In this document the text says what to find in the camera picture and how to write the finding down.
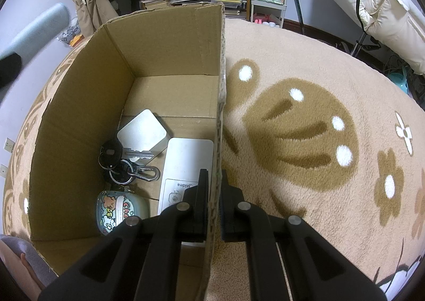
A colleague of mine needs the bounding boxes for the black key bunch with carabiner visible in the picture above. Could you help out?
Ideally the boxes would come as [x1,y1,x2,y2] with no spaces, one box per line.
[98,138,161,186]

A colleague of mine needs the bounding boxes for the white box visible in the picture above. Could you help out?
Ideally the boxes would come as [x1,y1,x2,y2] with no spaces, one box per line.
[156,136,215,249]

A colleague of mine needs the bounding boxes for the brown cardboard box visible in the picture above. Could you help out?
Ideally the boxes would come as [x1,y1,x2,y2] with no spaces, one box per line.
[27,3,226,300]

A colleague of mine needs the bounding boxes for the cartoon printed case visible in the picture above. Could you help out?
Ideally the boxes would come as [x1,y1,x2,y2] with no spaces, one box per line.
[96,190,149,236]

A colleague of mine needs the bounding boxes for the beige hanging coat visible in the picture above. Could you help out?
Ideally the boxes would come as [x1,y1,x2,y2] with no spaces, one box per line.
[72,0,118,38]

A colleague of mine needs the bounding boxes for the white power adapter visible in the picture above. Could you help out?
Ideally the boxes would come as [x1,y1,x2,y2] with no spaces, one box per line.
[117,109,170,164]

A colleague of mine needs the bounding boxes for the beige patterned round rug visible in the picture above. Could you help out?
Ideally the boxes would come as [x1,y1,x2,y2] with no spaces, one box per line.
[3,20,424,300]

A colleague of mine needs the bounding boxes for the cream puffy jacket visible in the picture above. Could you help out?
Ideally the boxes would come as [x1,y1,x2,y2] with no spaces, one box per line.
[334,0,424,75]

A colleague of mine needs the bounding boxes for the wall power outlet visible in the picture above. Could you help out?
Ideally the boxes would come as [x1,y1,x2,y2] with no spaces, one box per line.
[4,138,15,153]

